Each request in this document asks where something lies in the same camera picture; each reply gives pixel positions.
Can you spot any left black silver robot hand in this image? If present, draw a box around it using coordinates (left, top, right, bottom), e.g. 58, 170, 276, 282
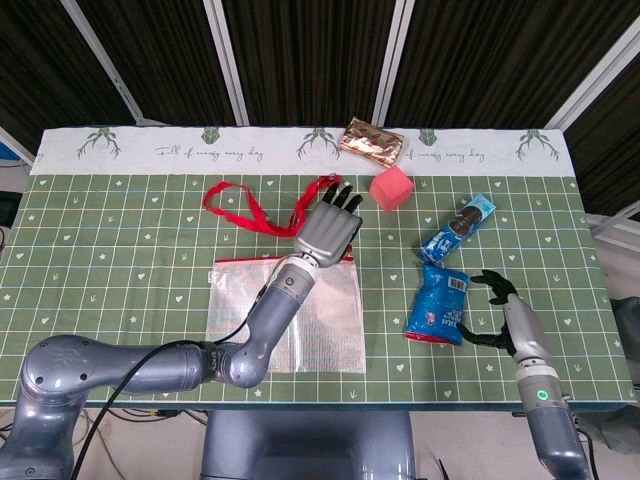
293, 180, 364, 269

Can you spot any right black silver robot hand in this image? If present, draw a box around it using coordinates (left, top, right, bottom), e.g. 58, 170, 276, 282
457, 269, 551, 365

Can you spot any clear zipper pouch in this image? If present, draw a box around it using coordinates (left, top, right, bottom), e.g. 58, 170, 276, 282
205, 243, 367, 375

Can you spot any grey robot base column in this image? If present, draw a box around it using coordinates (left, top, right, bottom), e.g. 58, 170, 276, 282
202, 409, 416, 480

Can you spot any blue snack bag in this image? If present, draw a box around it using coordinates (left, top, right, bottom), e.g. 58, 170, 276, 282
403, 263, 474, 347

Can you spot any green patterned tablecloth table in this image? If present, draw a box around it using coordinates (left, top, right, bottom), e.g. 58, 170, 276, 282
0, 125, 640, 406

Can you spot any pink foam cube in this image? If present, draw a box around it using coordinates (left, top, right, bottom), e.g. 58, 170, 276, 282
368, 165, 415, 214

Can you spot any gold foil snack packet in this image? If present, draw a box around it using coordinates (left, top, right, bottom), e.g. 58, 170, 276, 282
338, 116, 407, 168

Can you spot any dark grey fabric object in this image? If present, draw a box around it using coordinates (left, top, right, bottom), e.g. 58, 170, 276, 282
607, 294, 640, 386

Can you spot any blue cookie sleeve packet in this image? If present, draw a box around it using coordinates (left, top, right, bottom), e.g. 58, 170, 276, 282
417, 192, 497, 265

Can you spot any black box beside table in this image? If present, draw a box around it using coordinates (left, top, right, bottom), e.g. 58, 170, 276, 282
0, 192, 21, 226

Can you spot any blue white board edge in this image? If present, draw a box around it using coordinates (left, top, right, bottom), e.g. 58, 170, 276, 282
0, 127, 36, 169

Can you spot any red lanyard ribbon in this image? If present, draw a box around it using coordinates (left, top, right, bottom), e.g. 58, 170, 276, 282
202, 173, 346, 239

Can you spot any white partition frame post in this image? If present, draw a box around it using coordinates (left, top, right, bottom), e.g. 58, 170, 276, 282
59, 0, 151, 126
372, 0, 416, 126
202, 0, 250, 126
544, 19, 640, 132

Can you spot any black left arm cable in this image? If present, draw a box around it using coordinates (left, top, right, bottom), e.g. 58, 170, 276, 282
69, 259, 284, 480

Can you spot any black floor cable bundle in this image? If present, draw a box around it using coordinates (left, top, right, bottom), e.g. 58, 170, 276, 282
107, 407, 209, 426

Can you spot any beige floor cable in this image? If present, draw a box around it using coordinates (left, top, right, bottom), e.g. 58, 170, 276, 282
82, 408, 126, 480

